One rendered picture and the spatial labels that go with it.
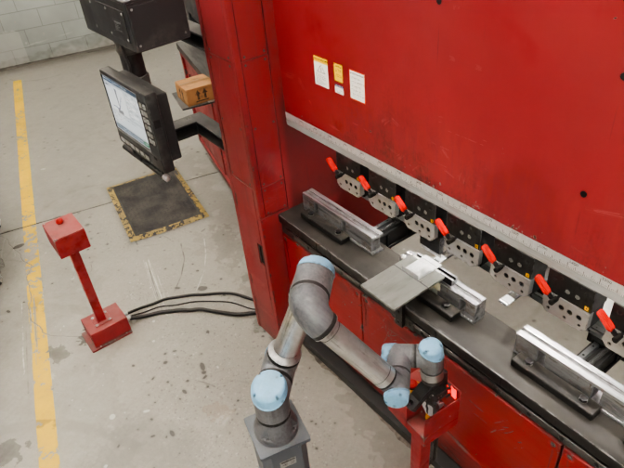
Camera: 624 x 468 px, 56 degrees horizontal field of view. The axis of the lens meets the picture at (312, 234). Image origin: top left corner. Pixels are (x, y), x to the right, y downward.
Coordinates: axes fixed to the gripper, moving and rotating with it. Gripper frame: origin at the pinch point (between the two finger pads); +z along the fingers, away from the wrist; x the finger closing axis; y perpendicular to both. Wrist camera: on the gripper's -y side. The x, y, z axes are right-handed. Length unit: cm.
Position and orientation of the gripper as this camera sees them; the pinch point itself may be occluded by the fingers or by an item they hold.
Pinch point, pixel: (428, 413)
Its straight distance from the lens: 216.9
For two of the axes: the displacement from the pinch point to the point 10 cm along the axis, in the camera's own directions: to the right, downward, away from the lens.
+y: 8.3, -4.4, 3.4
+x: -5.4, -4.7, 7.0
